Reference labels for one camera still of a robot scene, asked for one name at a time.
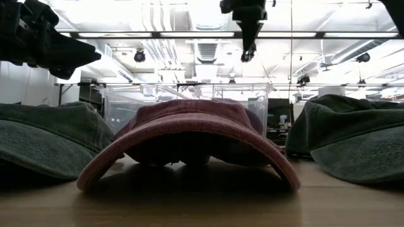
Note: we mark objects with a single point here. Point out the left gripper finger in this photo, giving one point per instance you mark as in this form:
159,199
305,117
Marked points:
72,55
64,73

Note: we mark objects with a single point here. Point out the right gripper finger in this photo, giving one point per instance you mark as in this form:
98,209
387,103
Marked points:
254,31
246,31

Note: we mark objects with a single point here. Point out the dark green baseball cap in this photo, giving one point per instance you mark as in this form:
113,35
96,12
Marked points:
347,126
47,135

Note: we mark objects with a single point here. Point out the white square column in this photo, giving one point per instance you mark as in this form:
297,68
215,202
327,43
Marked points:
69,78

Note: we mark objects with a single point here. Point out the black ceiling hook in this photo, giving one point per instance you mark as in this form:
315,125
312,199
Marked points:
274,3
368,4

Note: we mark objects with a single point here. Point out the black background shelf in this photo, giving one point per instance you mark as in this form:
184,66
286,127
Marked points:
91,97

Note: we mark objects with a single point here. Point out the thin vertical pole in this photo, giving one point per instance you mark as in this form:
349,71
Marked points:
291,47

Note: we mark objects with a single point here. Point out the overhead light bar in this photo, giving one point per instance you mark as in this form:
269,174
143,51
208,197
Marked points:
195,34

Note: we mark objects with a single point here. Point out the clear plastic bin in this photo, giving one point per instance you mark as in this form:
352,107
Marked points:
221,93
120,107

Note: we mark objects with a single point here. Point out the white round pillar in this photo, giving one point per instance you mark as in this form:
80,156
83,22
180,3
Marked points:
331,91

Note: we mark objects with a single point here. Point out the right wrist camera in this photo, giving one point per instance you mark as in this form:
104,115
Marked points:
226,5

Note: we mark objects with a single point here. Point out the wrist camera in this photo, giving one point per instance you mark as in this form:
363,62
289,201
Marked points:
41,12
226,5

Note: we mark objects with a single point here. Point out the black ceiling camera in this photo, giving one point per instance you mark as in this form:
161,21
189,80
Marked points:
139,56
363,57
303,79
247,57
361,82

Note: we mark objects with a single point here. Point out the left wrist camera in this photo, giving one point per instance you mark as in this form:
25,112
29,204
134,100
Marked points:
41,12

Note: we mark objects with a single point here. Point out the round silver air duct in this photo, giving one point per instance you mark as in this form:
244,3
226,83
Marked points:
208,15

